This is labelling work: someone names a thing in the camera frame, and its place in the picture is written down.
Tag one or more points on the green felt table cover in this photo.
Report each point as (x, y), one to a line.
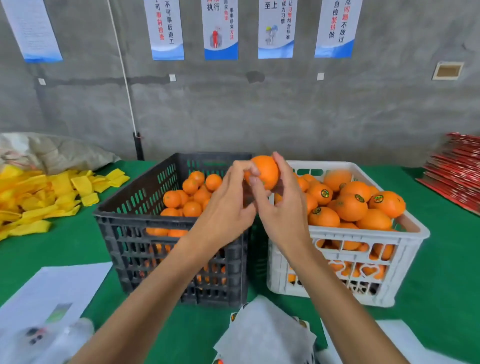
(442, 285)

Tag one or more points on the blue white wall poster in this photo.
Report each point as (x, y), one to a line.
(220, 30)
(338, 28)
(277, 30)
(164, 30)

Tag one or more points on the beige wall plate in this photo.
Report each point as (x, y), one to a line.
(448, 70)

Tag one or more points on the beige woven sack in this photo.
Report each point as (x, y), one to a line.
(60, 154)

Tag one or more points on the white notice with blue border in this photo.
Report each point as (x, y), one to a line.
(34, 30)

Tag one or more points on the white backing sheet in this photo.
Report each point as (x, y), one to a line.
(405, 345)

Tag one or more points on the heap of labelled oranges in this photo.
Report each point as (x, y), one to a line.
(349, 206)

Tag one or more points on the person's right hand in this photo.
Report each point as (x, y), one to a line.
(289, 217)

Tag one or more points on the single orange fruit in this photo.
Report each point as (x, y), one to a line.
(265, 171)

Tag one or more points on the stack of red cardboard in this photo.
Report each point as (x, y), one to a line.
(454, 172)

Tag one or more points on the person's left hand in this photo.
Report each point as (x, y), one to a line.
(221, 217)

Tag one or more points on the sticker sheet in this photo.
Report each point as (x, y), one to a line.
(262, 334)

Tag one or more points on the person's left forearm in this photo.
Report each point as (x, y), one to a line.
(139, 315)

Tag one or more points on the white printed paper sheet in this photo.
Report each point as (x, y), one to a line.
(49, 292)

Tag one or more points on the black plastic crate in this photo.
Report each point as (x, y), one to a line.
(112, 225)

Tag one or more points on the white pole with black base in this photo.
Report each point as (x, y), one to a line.
(124, 75)

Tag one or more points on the pile of oranges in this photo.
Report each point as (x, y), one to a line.
(191, 196)

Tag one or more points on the white handheld controller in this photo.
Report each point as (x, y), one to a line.
(49, 341)

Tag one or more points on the person's right forearm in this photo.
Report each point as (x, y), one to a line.
(349, 315)

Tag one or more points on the pile of yellow bags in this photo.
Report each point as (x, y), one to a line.
(37, 199)

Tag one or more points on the white plastic crate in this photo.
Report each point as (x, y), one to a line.
(412, 240)

